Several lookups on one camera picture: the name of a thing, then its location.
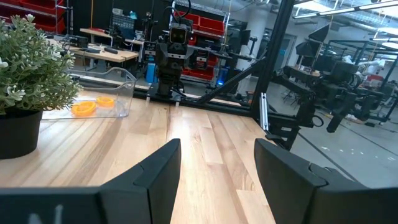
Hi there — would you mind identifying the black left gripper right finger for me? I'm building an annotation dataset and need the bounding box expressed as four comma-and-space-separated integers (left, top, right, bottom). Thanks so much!
254, 138, 398, 224

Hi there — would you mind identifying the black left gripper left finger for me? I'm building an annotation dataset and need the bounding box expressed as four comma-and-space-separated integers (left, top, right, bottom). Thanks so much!
0, 139, 182, 224

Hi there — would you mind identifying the red storage bin shelf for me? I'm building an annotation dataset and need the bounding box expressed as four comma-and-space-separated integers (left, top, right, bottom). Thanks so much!
0, 0, 66, 35
174, 11, 226, 80

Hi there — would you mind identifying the wooden workbench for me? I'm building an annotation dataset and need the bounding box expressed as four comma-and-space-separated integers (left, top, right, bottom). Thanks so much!
46, 27, 140, 73

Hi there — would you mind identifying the clear plastic bin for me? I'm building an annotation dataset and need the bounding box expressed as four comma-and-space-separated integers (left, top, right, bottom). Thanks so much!
42, 67, 138, 121

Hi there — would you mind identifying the black neighbouring rig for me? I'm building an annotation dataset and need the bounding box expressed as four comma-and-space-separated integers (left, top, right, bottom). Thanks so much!
295, 24, 398, 123

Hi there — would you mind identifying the artificial plant in black pot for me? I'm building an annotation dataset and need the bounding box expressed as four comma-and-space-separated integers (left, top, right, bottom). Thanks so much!
0, 14, 83, 160

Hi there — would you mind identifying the ceiling light strip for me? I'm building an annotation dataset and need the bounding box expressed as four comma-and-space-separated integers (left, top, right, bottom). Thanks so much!
318, 0, 398, 17

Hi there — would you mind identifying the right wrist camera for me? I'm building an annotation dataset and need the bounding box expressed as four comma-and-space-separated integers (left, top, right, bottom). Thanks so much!
169, 26, 189, 44

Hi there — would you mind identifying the black aluminium rig frame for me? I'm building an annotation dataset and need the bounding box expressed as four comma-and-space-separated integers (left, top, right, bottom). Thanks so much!
77, 0, 297, 150

